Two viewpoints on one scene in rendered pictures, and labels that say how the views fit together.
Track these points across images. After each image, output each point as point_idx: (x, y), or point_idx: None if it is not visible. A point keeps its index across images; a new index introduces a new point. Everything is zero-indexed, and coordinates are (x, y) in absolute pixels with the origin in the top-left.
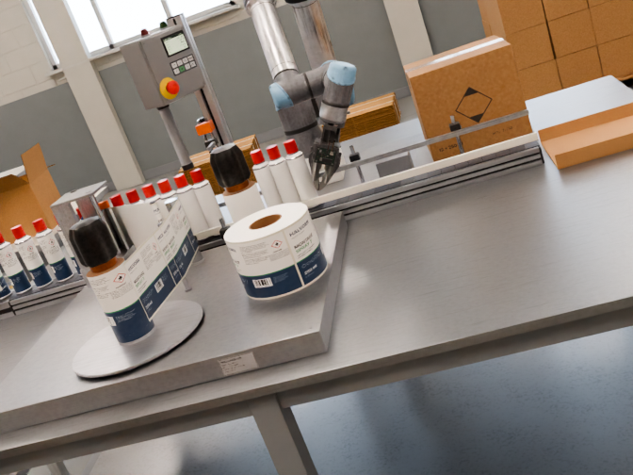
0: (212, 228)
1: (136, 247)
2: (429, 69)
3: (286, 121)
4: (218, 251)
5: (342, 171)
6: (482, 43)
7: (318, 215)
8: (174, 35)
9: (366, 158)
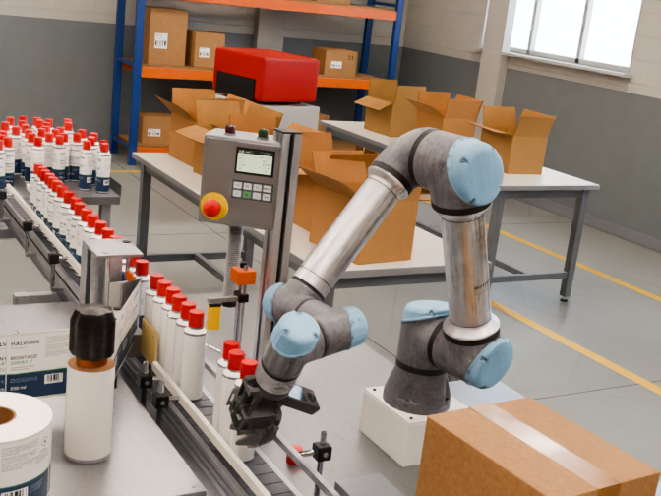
0: (172, 384)
1: (133, 340)
2: (464, 428)
3: (398, 341)
4: (127, 409)
5: (415, 458)
6: (595, 465)
7: (218, 471)
8: (259, 153)
9: (301, 463)
